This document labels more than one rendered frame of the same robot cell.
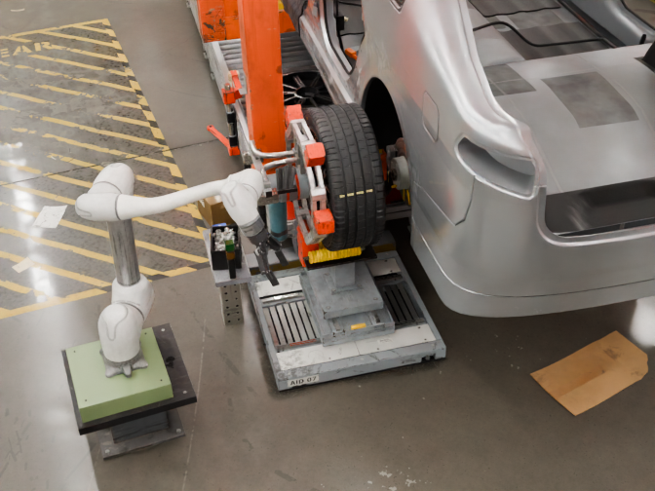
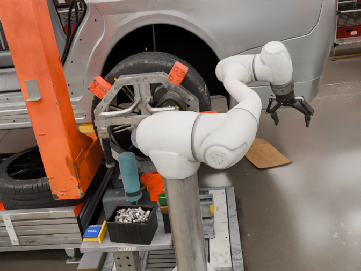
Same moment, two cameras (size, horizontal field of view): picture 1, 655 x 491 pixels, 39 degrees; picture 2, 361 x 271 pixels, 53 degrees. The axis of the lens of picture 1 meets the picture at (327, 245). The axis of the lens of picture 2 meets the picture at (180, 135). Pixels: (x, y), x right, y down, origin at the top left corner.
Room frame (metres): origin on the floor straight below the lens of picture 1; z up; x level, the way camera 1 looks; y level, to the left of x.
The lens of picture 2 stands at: (2.73, 1.73, 1.57)
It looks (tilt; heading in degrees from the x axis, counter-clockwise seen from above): 24 degrees down; 290
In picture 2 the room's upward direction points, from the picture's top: 7 degrees counter-clockwise
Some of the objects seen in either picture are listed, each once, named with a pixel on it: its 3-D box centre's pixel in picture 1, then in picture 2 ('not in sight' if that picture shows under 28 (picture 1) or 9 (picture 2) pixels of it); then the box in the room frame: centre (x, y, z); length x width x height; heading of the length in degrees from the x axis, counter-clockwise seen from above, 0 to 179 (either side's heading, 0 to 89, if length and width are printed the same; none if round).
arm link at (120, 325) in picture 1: (118, 328); not in sight; (2.87, 0.89, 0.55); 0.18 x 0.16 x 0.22; 171
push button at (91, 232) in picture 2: not in sight; (92, 233); (3.66, 0.53, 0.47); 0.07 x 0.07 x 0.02; 13
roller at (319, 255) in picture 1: (334, 253); not in sight; (3.39, -0.03, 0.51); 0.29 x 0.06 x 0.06; 103
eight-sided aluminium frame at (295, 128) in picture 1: (305, 182); (149, 125); (3.49, 0.09, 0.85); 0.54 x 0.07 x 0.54; 13
